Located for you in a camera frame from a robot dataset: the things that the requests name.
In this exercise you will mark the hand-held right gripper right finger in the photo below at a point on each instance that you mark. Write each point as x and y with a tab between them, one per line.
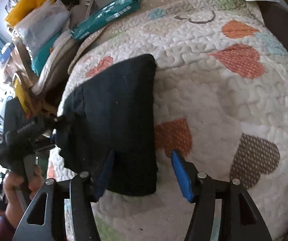
181	178

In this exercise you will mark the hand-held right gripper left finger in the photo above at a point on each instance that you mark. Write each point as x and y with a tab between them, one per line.
103	178

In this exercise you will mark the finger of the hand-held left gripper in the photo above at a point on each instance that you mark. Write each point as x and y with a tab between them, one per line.
58	121

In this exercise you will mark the black pants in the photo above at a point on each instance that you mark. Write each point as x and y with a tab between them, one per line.
118	105

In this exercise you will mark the person's left hand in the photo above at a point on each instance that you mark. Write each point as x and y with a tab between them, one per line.
13	183

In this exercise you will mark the wooden chair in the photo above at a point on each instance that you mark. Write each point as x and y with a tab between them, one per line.
46	108

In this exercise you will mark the yellow printed bag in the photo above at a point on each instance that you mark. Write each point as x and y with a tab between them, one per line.
21	95

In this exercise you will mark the teal cloth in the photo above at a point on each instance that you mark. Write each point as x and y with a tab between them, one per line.
40	60

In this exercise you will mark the beige cushion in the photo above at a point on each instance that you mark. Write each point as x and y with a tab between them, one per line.
58	52

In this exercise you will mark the brown paper bag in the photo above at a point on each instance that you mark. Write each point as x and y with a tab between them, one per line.
21	57

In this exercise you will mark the heart patterned quilt blanket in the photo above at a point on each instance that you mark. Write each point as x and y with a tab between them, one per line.
221	105

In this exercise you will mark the blue box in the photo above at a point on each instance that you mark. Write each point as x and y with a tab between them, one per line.
7	51

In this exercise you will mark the translucent plastic bag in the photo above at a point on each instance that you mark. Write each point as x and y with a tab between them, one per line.
43	22

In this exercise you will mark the brown cloth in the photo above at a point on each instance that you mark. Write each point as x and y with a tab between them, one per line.
81	12

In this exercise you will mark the green wipes packet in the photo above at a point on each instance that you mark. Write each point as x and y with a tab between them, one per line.
103	15

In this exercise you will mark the yellow plastic bag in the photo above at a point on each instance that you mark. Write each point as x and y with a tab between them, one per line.
26	7

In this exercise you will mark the dark brown sofa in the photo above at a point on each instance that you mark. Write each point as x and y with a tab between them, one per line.
284	35

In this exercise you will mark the wall poster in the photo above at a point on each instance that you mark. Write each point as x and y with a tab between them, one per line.
12	1

